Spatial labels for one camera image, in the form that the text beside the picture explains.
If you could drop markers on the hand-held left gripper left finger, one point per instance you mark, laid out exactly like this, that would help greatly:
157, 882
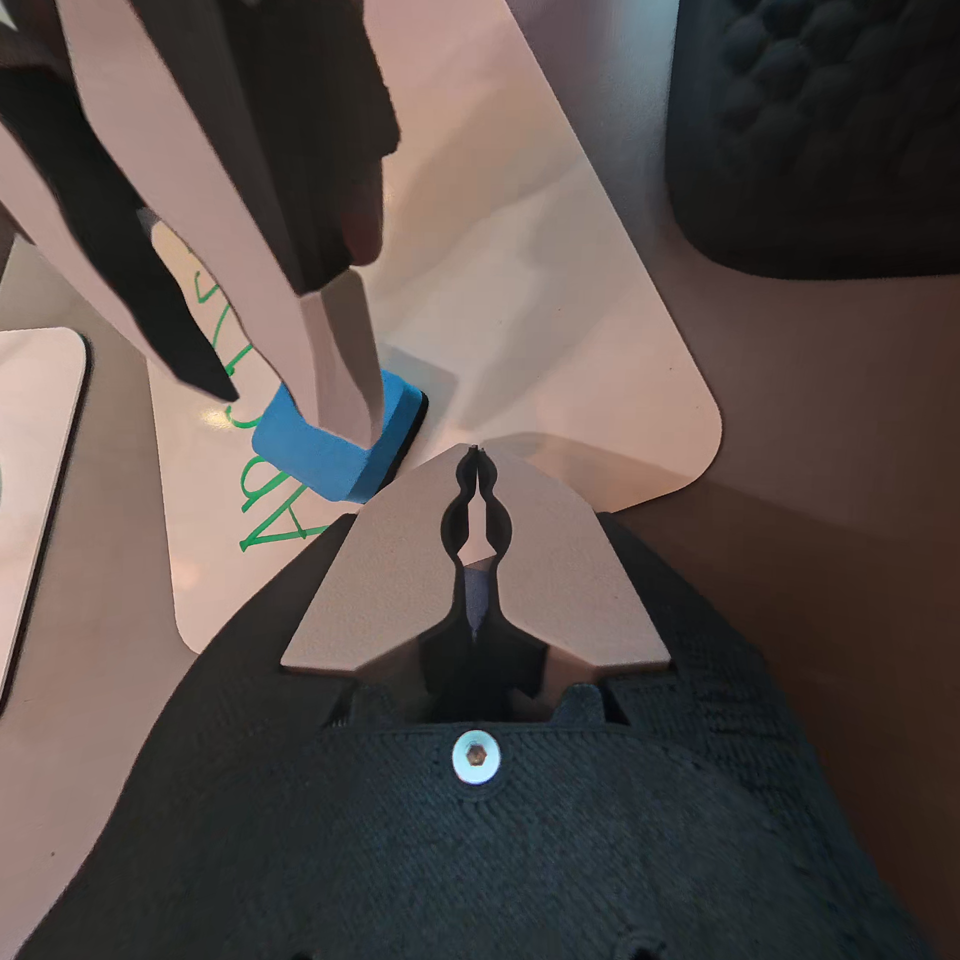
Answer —
382, 585

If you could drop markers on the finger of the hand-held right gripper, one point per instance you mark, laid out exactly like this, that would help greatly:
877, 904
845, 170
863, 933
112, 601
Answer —
172, 187
45, 225

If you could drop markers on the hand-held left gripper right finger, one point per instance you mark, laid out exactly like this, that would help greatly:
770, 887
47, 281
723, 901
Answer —
570, 585

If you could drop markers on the blue whiteboard eraser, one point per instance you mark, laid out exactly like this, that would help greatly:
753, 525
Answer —
337, 457

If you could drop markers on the white whiteboard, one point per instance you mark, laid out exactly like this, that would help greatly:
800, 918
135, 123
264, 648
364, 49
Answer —
525, 300

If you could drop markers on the blue tape strip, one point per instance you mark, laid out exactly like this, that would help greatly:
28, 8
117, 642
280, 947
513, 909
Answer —
478, 600

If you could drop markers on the white metal desk stand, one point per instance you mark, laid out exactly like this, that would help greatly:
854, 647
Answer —
37, 487

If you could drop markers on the black textured cushion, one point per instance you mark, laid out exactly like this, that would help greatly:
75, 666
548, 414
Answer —
825, 135

